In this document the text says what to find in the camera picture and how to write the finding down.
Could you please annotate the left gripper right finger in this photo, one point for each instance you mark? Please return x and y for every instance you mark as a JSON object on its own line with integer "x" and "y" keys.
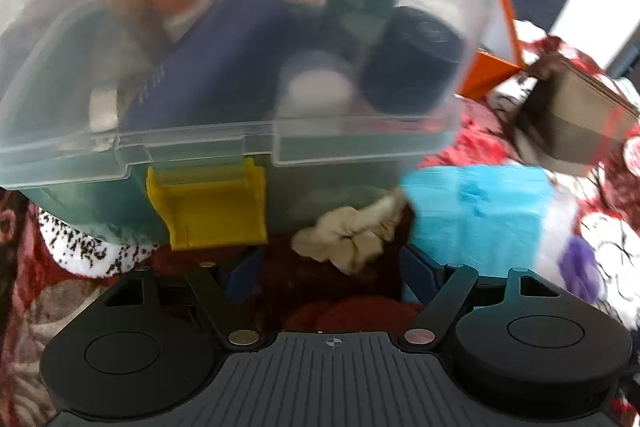
{"x": 442, "y": 290}

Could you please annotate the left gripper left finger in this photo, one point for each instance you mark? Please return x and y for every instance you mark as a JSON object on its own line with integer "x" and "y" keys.
{"x": 231, "y": 326}

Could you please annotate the yellow box latch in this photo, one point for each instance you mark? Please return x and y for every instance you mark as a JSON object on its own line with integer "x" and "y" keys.
{"x": 211, "y": 206}

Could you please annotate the purple cloth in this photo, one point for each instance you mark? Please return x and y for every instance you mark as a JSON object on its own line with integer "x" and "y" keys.
{"x": 579, "y": 270}

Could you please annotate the orange white cardboard box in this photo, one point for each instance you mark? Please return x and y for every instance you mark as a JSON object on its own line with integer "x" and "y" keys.
{"x": 498, "y": 57}

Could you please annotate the clear plastic storage box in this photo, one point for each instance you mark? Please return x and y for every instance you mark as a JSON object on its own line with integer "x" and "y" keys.
{"x": 336, "y": 99}

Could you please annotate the red embroidered towel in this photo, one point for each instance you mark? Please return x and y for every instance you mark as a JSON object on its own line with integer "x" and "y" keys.
{"x": 281, "y": 291}

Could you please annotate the beige crumpled cloth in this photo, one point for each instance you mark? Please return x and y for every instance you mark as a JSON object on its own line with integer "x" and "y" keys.
{"x": 349, "y": 238}

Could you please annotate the brown plaid cosmetic bag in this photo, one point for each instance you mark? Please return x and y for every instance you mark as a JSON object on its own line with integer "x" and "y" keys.
{"x": 570, "y": 120}

